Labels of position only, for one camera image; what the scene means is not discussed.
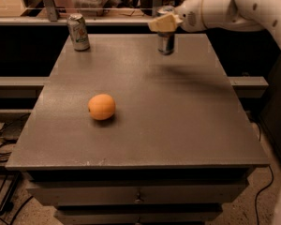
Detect grey metal railing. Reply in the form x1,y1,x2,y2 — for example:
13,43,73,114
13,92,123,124
0,0,185,26

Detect orange fruit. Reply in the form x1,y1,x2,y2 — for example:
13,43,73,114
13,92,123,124
88,94,116,121

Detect dark power adapter box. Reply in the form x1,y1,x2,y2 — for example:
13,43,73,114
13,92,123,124
0,120,25,143

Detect clear plastic container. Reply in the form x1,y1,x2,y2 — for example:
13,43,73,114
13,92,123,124
72,0,108,17

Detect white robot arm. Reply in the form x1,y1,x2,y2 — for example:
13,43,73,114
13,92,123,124
149,0,281,51

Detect grey drawer cabinet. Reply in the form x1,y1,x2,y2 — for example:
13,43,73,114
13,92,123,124
7,34,268,225

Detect black cables on left floor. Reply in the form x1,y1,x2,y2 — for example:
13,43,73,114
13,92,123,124
0,114,34,225

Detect white green 7up can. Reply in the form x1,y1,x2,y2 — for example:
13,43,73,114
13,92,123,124
67,13,90,51

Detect black cable on right floor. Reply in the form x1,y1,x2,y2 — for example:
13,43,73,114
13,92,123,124
253,164,274,225

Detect blue silver redbull can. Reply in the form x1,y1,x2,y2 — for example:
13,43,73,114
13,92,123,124
155,6,176,55

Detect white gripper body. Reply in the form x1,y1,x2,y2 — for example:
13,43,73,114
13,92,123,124
175,0,207,33

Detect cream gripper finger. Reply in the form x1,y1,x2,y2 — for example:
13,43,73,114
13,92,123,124
148,12,183,33

